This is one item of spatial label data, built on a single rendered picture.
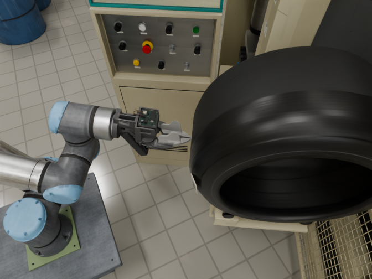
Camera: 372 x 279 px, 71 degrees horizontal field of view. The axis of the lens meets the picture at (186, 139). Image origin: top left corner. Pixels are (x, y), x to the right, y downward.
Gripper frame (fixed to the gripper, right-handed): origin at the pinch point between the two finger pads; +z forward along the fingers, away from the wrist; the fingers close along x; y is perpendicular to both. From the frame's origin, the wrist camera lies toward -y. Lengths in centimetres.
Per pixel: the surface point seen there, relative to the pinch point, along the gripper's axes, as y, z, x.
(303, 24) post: 24.1, 27.4, 27.2
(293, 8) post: 27.9, 22.6, 27.2
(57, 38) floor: -143, -156, 217
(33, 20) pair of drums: -127, -179, 220
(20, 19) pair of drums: -119, -185, 209
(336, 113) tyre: 26.4, 26.8, -7.2
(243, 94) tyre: 19.4, 10.9, 1.2
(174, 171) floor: -124, 1, 54
